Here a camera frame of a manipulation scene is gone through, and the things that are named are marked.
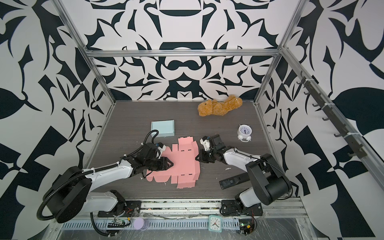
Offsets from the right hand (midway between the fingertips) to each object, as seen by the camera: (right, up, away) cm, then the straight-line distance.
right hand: (196, 156), depth 87 cm
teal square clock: (+8, -26, -18) cm, 32 cm away
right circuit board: (+23, -29, -16) cm, 40 cm away
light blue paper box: (-20, +15, +12) cm, 28 cm away
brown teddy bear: (+10, +29, +18) cm, 36 cm away
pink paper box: (-6, -7, +2) cm, 9 cm away
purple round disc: (-23, -22, -24) cm, 40 cm away
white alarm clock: (+32, +13, +12) cm, 36 cm away
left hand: (-13, -2, -3) cm, 14 cm away
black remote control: (+16, -13, -5) cm, 21 cm away
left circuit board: (-38, -28, -14) cm, 50 cm away
